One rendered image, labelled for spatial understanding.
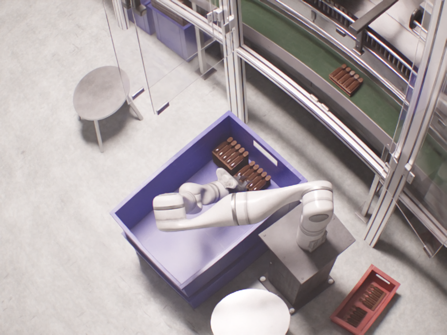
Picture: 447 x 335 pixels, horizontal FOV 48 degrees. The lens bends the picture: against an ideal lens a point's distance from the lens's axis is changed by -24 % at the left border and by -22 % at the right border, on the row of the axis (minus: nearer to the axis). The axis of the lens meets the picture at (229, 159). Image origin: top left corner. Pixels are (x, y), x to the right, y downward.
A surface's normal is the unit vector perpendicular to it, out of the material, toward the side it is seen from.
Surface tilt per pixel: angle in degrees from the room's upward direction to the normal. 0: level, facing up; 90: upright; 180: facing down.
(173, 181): 90
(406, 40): 0
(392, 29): 0
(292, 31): 2
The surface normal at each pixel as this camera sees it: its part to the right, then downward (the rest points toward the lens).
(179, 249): -0.04, -0.47
